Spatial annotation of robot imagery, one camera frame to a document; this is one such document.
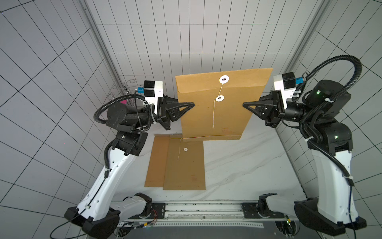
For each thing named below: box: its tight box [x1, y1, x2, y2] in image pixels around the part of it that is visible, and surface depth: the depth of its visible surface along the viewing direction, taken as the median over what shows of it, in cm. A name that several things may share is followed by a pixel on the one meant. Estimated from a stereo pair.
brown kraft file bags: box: [175, 68, 274, 142], surface depth 39 cm
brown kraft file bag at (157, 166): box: [144, 133, 171, 187], surface depth 92 cm
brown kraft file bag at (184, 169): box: [163, 134, 206, 191], surface depth 91 cm
